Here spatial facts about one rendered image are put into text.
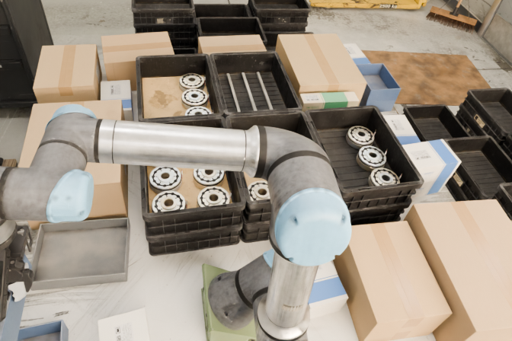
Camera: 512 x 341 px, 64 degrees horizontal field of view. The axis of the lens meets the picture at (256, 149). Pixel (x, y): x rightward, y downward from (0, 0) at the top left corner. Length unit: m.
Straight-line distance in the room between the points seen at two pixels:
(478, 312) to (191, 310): 0.78
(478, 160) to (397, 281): 1.40
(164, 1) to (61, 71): 1.43
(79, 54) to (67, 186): 1.36
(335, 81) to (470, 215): 0.75
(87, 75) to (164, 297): 0.95
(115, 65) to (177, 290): 1.00
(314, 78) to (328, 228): 1.22
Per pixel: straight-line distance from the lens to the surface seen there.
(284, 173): 0.66
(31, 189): 0.63
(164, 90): 1.74
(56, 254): 1.46
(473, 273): 1.35
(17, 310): 0.94
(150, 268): 1.37
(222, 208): 1.20
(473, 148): 2.59
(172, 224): 1.24
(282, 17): 2.99
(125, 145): 0.70
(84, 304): 1.36
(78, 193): 0.62
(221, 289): 1.12
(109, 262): 1.40
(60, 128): 0.72
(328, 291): 1.28
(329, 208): 0.61
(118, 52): 1.94
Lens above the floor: 1.90
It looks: 46 degrees down
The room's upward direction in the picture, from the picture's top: 8 degrees clockwise
